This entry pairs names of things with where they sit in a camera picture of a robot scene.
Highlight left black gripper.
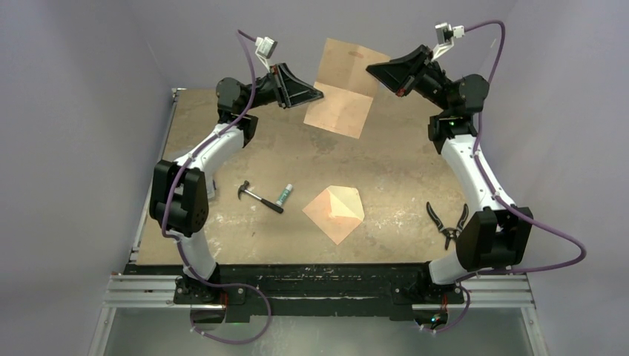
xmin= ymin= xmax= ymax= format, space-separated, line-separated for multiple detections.
xmin=243 ymin=64 xmax=323 ymax=113

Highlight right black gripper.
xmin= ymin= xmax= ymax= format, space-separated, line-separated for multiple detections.
xmin=367 ymin=45 xmax=452 ymax=113

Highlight brown paper letter sheet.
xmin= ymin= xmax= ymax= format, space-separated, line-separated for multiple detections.
xmin=303 ymin=38 xmax=390 ymax=139

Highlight green white glue stick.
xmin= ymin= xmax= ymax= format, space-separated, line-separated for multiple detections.
xmin=276 ymin=184 xmax=293 ymax=207

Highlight brown envelope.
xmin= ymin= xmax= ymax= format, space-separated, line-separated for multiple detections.
xmin=302 ymin=185 xmax=365 ymax=245

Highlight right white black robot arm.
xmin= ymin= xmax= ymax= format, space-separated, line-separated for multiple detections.
xmin=366 ymin=45 xmax=532 ymax=302

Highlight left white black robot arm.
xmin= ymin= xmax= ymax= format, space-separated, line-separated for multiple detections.
xmin=149 ymin=63 xmax=324 ymax=303

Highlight small black hammer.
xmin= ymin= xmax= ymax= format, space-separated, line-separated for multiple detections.
xmin=237 ymin=180 xmax=284 ymax=214

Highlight clear plastic organizer box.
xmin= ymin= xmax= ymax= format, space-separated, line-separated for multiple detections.
xmin=165 ymin=150 xmax=217 ymax=201

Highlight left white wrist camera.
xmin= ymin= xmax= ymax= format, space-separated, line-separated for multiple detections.
xmin=255 ymin=36 xmax=277 ymax=71

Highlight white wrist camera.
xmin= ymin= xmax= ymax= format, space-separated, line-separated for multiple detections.
xmin=432 ymin=22 xmax=465 ymax=62
xmin=255 ymin=36 xmax=277 ymax=71

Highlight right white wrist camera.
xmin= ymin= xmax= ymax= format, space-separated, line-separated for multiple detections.
xmin=432 ymin=22 xmax=465 ymax=62

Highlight black handled pliers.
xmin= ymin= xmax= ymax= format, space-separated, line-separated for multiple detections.
xmin=426 ymin=201 xmax=470 ymax=251

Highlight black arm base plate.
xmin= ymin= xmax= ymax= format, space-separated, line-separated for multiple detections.
xmin=174 ymin=263 xmax=464 ymax=323

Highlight aluminium frame rail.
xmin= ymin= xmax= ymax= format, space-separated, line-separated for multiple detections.
xmin=103 ymin=275 xmax=536 ymax=309

